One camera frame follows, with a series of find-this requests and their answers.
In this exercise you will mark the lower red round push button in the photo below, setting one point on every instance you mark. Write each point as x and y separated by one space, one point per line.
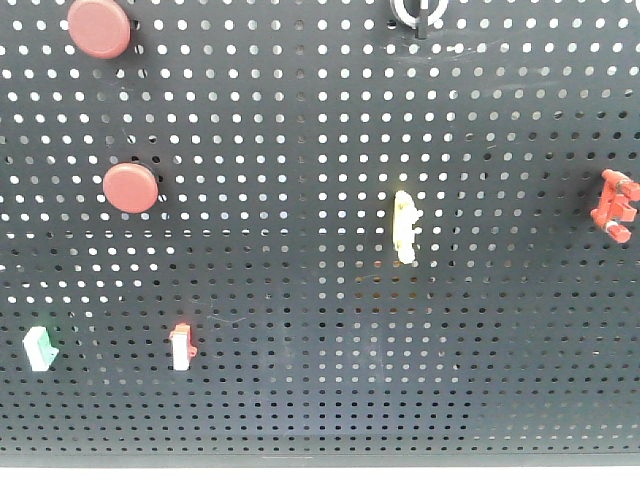
130 187

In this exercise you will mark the red round push button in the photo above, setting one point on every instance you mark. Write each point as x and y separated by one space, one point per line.
99 28
130 187

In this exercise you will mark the upper red round push button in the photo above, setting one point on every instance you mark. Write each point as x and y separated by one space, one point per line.
99 28

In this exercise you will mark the black perforated pegboard panel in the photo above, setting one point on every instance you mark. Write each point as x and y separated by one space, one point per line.
279 133

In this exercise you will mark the white standing desk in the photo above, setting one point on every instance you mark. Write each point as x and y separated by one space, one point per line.
427 473

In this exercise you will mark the yellow toggle switch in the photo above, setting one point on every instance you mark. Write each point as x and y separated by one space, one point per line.
404 230

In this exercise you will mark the red white rocker switch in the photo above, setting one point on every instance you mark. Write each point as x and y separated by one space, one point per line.
183 351

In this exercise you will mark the black white selector switch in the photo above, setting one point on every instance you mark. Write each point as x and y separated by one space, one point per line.
426 14

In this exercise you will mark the red toggle switch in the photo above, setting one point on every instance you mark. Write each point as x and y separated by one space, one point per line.
615 205

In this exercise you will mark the green white rocker switch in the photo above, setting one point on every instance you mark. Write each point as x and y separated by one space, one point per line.
38 348

